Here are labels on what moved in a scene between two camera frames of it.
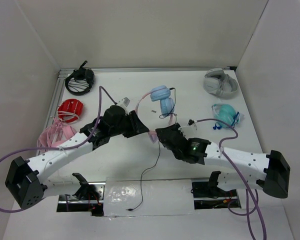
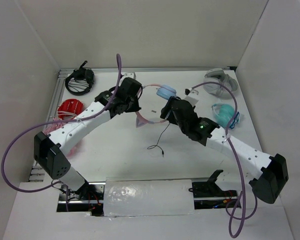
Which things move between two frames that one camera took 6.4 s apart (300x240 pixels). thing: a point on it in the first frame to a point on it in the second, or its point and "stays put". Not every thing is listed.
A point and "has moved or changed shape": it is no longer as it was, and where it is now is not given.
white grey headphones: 217,82 stays put
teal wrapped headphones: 226,112 stays put
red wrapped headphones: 70,110 stays put
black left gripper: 136,127 to 135,107
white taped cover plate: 160,197 stays put
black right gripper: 175,126 to 165,110
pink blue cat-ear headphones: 162,93 has moved or changed shape
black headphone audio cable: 160,149 to 153,146
